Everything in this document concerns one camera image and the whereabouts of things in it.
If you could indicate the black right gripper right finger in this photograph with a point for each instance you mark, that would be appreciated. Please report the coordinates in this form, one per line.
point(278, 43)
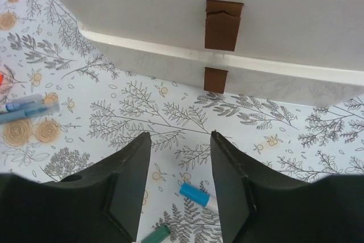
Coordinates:
point(259, 204)

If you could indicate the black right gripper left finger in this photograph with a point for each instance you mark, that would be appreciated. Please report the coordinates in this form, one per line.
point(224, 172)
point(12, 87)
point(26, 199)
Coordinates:
point(101, 203)

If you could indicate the white green pen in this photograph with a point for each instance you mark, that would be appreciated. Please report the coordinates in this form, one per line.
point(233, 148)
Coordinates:
point(158, 235)

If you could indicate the white bottom drawer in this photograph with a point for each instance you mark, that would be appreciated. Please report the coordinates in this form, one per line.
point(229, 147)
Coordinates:
point(273, 80)

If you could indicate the white drawer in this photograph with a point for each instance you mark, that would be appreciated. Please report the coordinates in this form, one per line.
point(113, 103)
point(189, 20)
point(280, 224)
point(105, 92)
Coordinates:
point(227, 26)
point(273, 80)

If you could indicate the white teal capped marker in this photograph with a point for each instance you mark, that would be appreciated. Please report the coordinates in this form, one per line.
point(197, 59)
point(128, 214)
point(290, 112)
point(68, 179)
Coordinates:
point(198, 196)

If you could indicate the light blue translucent pen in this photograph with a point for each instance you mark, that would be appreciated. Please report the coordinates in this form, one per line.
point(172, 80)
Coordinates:
point(30, 112)

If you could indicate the blue capped white pen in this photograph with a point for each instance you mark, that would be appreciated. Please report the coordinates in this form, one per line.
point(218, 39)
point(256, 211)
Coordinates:
point(21, 103)

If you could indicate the floral patterned table mat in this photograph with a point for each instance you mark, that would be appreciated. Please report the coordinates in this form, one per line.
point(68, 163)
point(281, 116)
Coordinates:
point(103, 108)

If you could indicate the white stacked drawer unit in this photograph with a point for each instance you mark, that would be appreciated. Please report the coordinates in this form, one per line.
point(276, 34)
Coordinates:
point(227, 4)

